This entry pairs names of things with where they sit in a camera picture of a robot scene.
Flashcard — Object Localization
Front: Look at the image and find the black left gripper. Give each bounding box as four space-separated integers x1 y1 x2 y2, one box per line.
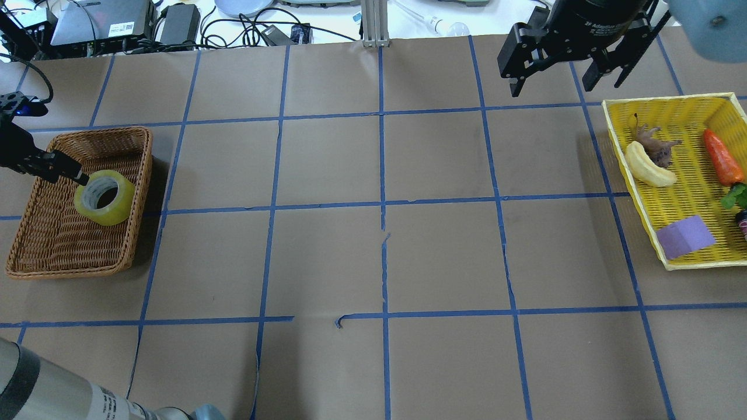
1 119 90 186

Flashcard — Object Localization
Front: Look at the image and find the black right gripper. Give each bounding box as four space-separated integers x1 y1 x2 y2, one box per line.
497 1 671 97

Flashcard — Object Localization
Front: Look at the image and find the yellow tape roll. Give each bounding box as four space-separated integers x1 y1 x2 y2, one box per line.
73 170 135 226

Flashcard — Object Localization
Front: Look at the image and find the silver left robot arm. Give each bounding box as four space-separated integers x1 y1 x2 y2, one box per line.
2 127 224 419

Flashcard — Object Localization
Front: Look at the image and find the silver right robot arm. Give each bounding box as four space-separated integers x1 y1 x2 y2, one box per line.
497 1 746 97

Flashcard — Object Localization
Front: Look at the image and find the brown wicker basket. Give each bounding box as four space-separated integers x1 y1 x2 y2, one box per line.
5 127 153 280

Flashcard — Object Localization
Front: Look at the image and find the yellow plastic basket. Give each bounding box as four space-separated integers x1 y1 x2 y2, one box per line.
601 92 746 271

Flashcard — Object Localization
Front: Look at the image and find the light bulb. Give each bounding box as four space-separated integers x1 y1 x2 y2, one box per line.
390 1 470 37

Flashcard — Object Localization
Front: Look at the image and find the toy banana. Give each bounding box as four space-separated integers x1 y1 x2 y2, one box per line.
624 141 678 188

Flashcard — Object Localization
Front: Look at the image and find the black laptop computer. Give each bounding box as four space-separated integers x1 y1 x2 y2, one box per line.
50 1 158 50

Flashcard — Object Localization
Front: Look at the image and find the black power adapter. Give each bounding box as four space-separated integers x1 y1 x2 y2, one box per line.
158 3 201 45
260 24 312 46

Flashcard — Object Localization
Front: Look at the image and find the orange toy carrot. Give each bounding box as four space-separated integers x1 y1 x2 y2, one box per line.
703 128 745 187

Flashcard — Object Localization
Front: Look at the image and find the purple foam block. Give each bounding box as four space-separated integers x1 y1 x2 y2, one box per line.
655 215 717 260

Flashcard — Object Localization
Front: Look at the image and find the blue plate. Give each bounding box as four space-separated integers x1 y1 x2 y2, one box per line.
214 0 275 19

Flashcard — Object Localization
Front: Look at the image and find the black braided cable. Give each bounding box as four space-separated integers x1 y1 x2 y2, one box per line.
0 52 54 106

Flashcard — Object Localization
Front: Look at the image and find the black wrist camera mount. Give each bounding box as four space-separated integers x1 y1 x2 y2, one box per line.
1 91 48 121

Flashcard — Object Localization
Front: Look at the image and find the aluminium frame post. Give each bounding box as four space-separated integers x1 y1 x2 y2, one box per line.
360 0 390 48

